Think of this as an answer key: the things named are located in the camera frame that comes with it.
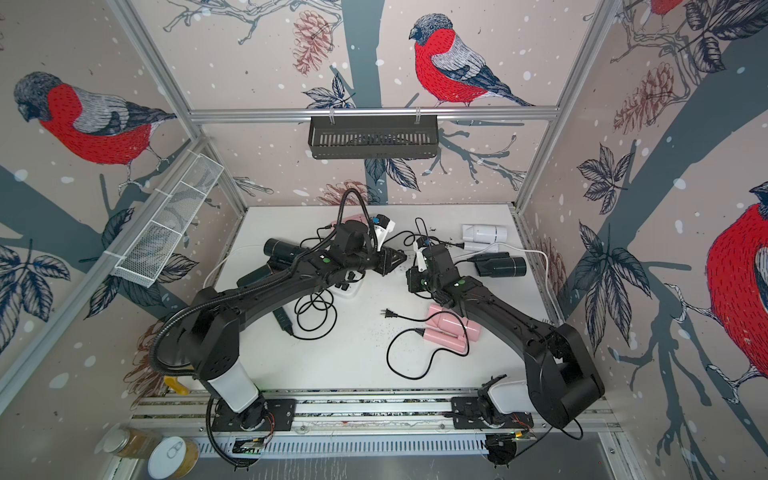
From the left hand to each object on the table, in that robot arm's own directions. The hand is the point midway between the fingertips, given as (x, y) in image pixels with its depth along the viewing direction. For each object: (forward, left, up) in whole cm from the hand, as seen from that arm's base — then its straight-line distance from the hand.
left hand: (409, 252), depth 79 cm
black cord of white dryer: (+19, -20, -21) cm, 34 cm away
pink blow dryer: (+32, +19, -20) cm, 42 cm away
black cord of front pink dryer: (-8, +5, -22) cm, 24 cm away
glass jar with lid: (-41, +61, -13) cm, 75 cm away
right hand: (+1, -1, -10) cm, 10 cm away
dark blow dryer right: (+8, -31, -17) cm, 37 cm away
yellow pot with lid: (-30, +57, -12) cm, 66 cm away
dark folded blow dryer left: (+13, +44, -18) cm, 49 cm away
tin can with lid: (-44, +53, -17) cm, 71 cm away
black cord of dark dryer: (-5, +30, -21) cm, 37 cm away
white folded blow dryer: (+20, -29, -19) cm, 40 cm away
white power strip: (-1, +17, -19) cm, 26 cm away
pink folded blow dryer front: (-14, -12, -18) cm, 25 cm away
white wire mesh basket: (+1, +73, -1) cm, 73 cm away
